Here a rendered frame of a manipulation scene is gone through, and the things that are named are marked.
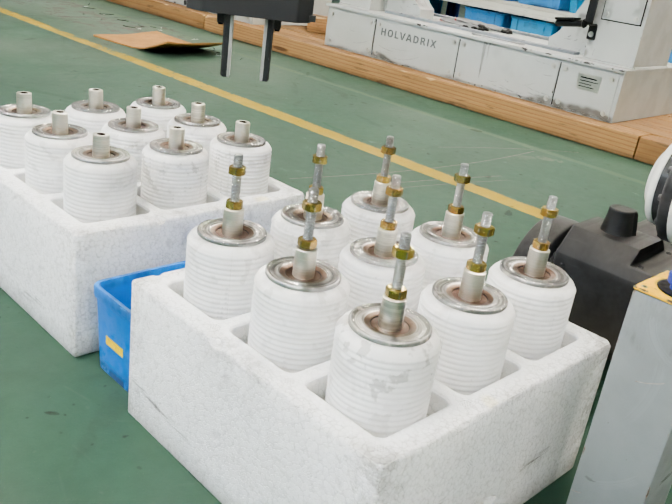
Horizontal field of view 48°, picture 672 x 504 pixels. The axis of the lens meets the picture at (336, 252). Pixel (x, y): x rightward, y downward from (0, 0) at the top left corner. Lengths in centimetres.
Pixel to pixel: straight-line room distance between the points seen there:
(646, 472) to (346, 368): 30
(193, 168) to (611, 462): 66
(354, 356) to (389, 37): 279
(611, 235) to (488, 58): 196
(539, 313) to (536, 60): 219
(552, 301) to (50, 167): 70
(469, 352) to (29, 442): 50
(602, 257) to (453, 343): 46
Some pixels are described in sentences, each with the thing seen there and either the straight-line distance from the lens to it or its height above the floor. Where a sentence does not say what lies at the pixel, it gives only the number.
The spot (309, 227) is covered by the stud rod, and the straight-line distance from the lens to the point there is 73.
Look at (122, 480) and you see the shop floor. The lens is 88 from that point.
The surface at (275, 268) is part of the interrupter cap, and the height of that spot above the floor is 25.
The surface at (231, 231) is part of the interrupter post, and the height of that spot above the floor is 26.
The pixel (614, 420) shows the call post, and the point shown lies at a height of 18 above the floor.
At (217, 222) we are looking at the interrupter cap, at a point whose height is 25.
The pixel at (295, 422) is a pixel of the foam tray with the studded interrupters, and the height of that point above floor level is 16.
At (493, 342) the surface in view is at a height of 23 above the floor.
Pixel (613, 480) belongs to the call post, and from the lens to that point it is 80.
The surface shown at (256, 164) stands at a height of 23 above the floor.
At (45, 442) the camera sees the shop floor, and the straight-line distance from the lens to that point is 94.
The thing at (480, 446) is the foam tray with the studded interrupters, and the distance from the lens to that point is 76.
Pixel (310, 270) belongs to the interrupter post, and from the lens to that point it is 74.
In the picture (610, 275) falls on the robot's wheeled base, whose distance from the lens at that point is 114.
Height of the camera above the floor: 57
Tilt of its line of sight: 23 degrees down
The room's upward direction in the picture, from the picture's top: 8 degrees clockwise
